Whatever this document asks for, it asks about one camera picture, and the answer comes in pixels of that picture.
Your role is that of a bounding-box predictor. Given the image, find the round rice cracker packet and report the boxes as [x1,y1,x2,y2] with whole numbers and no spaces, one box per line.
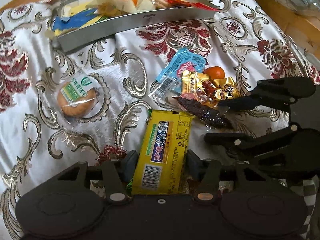
[150,0,172,9]

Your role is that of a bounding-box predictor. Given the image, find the light blue snack packet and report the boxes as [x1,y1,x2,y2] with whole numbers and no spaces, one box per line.
[149,48,206,100]

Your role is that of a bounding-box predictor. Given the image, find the orange white bread packet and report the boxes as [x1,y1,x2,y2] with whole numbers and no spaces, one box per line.
[85,0,138,17]

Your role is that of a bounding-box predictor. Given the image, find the small orange fruit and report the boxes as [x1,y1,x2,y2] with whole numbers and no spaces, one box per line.
[203,66,225,80]

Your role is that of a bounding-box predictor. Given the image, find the gold candy packet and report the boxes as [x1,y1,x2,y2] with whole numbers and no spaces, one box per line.
[181,70,240,108]

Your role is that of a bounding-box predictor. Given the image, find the grey tray with drawing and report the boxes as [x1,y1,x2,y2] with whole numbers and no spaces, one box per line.
[46,0,217,53]

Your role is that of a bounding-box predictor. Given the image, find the round biscuit green label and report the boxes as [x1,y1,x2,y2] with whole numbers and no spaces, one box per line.
[55,70,103,118]

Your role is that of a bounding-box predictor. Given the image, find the red clear snack packet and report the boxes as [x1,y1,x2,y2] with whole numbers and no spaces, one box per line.
[166,0,217,11]

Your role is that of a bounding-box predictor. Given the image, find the floral satin sofa cover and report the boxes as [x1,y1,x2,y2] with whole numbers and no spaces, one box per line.
[1,0,319,239]

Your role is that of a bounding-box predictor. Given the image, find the yellow snack bar packet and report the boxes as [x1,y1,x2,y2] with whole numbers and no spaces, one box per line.
[132,109,194,195]

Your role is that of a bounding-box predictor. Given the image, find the dark dried snack packet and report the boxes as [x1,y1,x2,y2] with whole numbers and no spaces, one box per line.
[175,96,233,129]

